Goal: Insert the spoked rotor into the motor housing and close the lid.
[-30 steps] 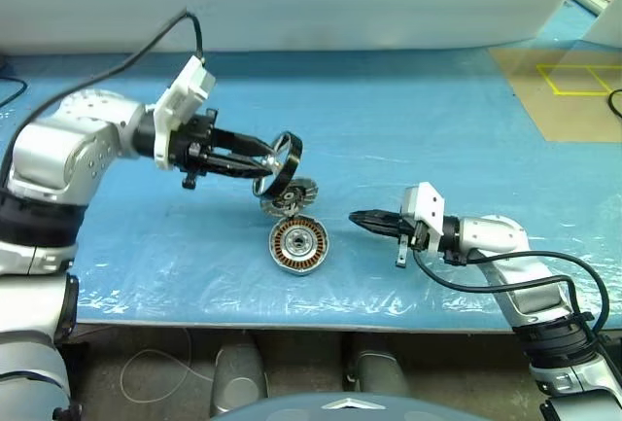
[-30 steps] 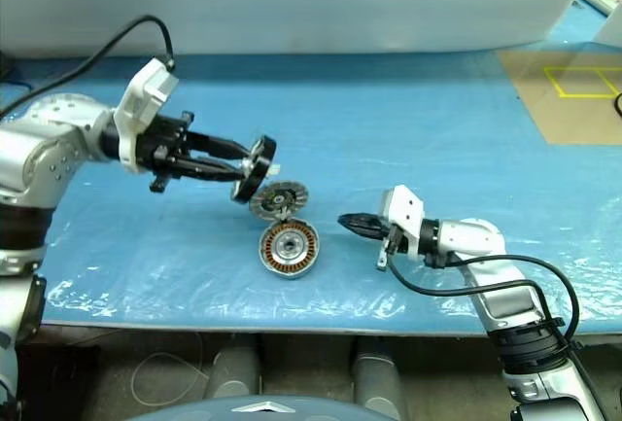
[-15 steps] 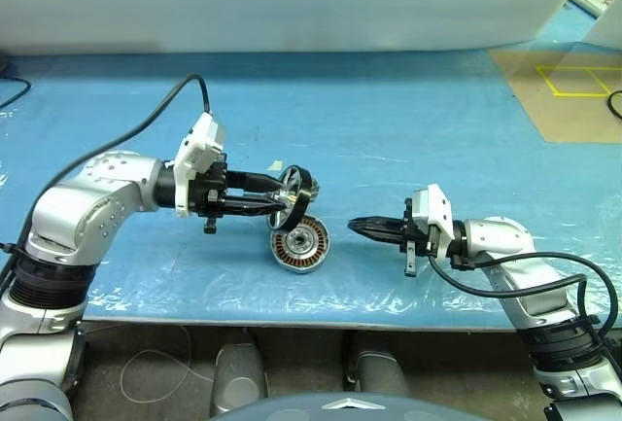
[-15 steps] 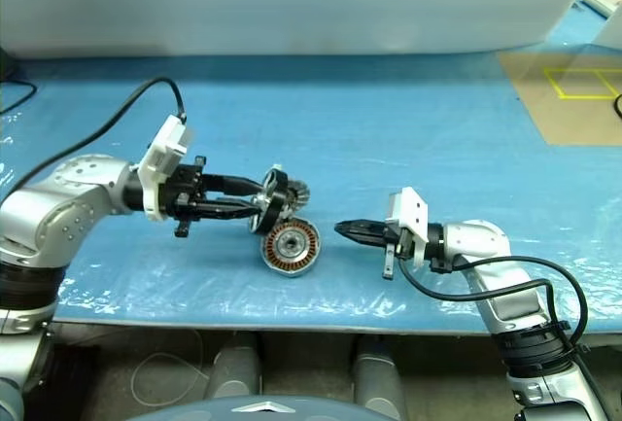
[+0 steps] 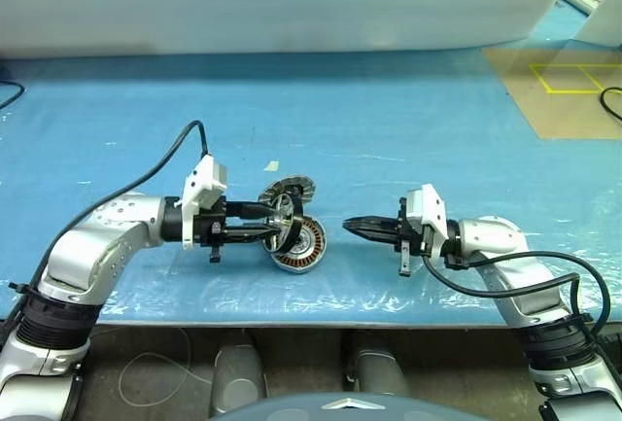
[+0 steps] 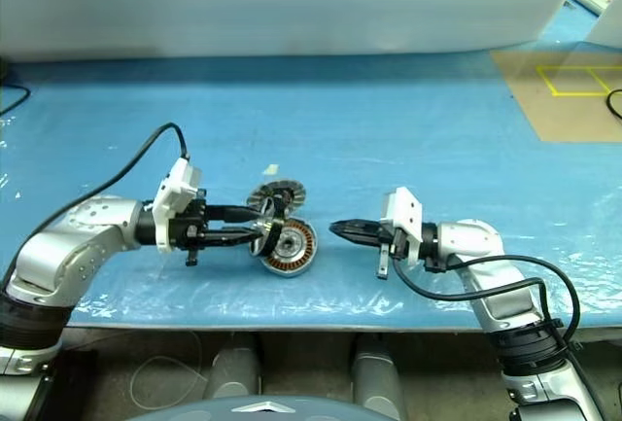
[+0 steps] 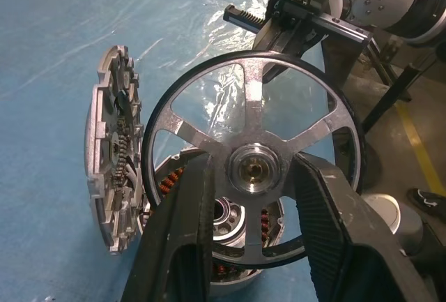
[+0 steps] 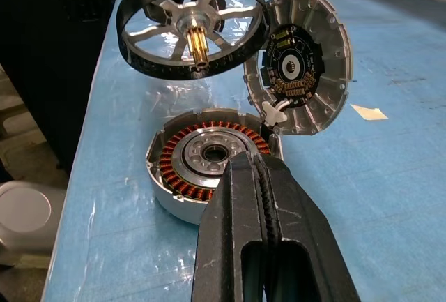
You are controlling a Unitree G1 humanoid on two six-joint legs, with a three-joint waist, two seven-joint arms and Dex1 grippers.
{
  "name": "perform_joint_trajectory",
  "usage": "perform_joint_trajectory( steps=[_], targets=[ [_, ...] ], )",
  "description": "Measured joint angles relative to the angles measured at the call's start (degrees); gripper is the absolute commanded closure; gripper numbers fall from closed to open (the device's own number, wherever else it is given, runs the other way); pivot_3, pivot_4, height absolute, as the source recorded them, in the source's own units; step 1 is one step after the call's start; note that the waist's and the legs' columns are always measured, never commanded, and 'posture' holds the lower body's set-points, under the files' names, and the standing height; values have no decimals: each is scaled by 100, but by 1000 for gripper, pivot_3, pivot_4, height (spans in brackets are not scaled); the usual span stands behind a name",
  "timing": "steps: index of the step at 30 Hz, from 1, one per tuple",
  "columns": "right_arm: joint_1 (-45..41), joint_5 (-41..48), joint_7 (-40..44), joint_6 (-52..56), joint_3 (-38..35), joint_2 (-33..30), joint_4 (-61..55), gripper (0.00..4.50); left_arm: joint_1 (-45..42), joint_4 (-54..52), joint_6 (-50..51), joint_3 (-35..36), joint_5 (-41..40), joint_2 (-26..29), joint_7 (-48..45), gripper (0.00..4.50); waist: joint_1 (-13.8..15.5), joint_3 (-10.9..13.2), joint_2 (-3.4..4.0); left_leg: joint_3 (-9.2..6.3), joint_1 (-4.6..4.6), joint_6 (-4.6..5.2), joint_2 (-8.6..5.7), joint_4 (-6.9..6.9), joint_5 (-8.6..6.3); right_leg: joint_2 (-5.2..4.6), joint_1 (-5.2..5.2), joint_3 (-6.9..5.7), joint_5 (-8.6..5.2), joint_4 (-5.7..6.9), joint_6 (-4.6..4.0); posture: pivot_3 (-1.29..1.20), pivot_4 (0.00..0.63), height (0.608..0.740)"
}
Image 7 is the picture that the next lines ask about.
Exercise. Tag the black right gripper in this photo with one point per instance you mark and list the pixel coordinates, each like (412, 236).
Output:
(299, 12)

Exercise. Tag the grey rounded shape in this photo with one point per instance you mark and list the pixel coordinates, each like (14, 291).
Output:
(393, 218)

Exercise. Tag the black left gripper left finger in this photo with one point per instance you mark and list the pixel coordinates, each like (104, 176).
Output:
(174, 228)

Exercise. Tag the black-rimmed spoked rotor wheel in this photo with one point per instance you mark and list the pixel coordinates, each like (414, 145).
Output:
(254, 124)

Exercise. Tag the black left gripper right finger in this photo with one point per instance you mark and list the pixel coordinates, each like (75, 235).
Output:
(348, 246)

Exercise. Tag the black shoe white mark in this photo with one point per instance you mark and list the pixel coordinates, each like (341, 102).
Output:
(426, 202)

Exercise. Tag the silver ribbed motor cover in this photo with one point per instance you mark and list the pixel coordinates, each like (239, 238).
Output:
(108, 141)

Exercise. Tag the silver motor stator copper windings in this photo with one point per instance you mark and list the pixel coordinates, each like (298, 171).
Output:
(230, 218)

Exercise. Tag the blue plastic table cover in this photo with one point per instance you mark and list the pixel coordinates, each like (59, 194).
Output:
(52, 19)

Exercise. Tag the black metal stand frame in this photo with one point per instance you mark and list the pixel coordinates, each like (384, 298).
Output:
(386, 96)

